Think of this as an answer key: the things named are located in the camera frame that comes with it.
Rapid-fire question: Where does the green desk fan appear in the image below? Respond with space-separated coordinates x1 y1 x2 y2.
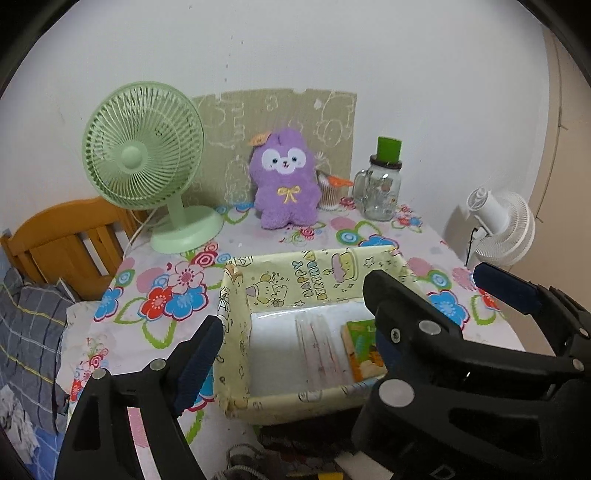
82 82 225 254

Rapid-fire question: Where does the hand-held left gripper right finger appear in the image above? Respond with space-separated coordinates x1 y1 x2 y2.
375 338 394 377

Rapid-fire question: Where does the black fan cable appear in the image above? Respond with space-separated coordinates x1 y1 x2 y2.
464 225 479 268

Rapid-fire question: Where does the wooden bed headboard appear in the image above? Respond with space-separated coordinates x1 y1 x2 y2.
0 198 141 301

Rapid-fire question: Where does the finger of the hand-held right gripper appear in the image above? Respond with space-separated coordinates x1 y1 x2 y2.
351 270 591 480
472 261 591 357

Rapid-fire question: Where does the white foam block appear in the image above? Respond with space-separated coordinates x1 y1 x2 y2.
333 450 395 480

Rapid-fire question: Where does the purple plush toy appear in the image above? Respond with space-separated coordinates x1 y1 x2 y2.
248 129 322 230

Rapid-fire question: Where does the clear plastic bag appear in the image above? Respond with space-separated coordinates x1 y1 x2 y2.
293 310 358 386

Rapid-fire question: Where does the grey plaid blanket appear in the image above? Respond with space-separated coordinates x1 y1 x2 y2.
0 268 77 435

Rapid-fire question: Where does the white fan cable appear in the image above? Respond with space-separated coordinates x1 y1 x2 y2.
124 209 168 259

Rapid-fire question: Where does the yellow cartoon paper storage box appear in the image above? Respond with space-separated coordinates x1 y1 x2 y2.
213 246 432 424

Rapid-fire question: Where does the floral tablecloth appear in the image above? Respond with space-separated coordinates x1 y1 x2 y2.
55 198 527 480

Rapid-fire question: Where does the white fan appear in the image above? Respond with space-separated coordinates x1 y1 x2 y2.
464 187 536 267

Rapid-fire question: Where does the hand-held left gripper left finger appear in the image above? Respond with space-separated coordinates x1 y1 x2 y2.
54 315 225 480

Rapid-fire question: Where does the glass jar mug green lid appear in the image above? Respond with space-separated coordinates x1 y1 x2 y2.
353 137 405 221

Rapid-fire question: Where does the green orange book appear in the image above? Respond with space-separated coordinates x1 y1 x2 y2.
341 319 387 383

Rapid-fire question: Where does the beige door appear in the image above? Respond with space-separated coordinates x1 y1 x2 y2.
529 28 591 296

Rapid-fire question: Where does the beige cartoon wall sheet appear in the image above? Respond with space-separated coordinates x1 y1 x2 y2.
191 89 358 206

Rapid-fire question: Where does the white crumpled cloth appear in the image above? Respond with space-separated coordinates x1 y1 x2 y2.
0 383 40 462

